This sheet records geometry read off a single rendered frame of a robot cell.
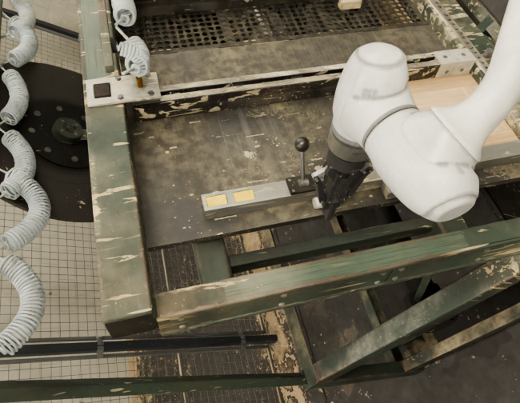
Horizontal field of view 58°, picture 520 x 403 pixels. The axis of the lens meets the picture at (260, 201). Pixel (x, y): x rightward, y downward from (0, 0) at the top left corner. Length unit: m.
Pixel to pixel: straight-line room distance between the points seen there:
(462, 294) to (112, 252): 1.15
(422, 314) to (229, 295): 0.94
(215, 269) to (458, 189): 0.66
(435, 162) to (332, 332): 2.60
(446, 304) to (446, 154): 1.13
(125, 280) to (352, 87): 0.59
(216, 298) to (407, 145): 0.54
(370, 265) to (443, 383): 1.68
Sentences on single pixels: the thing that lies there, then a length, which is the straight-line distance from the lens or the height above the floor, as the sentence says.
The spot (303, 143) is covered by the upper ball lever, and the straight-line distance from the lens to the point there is 1.15.
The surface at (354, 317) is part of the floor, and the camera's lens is 3.07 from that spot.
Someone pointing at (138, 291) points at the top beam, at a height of 1.90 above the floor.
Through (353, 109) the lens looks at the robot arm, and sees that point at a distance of 0.75.
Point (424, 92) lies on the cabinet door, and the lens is 1.60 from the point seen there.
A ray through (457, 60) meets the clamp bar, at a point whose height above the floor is 0.98.
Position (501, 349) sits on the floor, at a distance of 2.57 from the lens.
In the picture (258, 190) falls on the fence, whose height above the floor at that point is 1.60.
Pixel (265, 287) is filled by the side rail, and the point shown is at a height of 1.65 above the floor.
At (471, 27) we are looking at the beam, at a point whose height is 0.82.
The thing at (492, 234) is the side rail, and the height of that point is 1.15.
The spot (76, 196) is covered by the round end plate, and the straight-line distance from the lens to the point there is 1.81.
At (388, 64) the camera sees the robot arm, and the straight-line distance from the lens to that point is 0.73.
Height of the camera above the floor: 2.29
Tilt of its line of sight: 36 degrees down
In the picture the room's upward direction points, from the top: 80 degrees counter-clockwise
